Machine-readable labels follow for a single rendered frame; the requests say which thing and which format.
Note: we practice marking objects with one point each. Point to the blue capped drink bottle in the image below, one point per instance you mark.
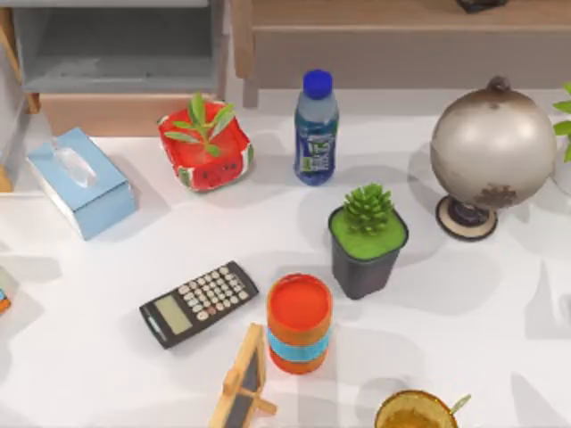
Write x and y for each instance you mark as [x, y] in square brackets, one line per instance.
[316, 138]

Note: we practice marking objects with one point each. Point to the black pot with succulent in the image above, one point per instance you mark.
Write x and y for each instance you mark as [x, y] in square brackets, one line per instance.
[366, 254]

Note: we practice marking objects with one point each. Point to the red watermelon plant pot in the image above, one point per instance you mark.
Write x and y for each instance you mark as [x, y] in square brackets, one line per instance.
[209, 153]

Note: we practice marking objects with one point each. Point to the orange and blue can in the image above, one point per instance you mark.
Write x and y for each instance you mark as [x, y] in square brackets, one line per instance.
[299, 325]

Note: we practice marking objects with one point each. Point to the black calculator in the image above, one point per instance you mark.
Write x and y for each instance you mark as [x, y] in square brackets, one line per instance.
[198, 303]

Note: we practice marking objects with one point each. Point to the wooden framed blackboard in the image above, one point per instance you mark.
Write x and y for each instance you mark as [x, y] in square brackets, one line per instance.
[246, 383]

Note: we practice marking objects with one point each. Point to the pale wooden drawer front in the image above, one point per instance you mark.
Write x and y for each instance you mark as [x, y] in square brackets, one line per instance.
[116, 113]

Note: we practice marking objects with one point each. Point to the wooden open shelf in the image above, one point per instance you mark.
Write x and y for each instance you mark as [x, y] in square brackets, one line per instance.
[401, 44]

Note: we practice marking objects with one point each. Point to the light blue tissue box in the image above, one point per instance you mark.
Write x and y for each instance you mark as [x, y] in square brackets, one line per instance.
[82, 180]

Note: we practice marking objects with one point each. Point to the silver globe on stand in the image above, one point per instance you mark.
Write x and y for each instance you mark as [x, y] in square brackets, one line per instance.
[490, 142]

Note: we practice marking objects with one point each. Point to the pulled-out drawer with grey inside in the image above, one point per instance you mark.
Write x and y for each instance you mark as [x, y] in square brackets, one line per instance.
[120, 49]

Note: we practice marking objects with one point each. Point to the yellow plant pot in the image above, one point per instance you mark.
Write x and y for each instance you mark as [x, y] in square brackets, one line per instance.
[417, 412]

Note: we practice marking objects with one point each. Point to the dark object on shelf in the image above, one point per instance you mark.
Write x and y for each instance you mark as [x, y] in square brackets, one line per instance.
[478, 5]

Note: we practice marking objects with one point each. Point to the white pot with green plant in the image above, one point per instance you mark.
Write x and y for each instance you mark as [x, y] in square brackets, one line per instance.
[563, 147]

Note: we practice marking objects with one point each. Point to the orange and blue small item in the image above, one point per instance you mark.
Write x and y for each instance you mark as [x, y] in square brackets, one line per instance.
[3, 294]

